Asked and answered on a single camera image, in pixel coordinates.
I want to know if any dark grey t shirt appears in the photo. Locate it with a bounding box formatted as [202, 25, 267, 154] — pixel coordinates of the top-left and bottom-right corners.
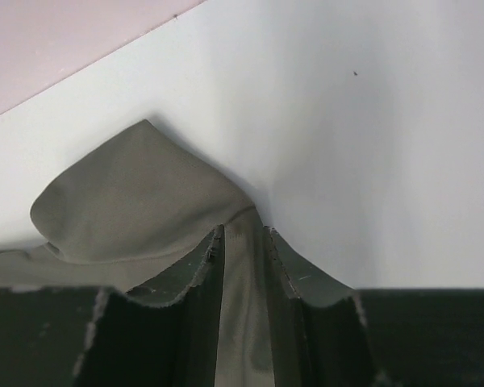
[0, 121, 274, 386]

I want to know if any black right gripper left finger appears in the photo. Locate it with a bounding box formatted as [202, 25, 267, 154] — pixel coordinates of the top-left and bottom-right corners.
[0, 227, 225, 386]

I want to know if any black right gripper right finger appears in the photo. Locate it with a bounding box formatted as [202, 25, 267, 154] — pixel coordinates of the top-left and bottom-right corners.
[263, 229, 484, 386]

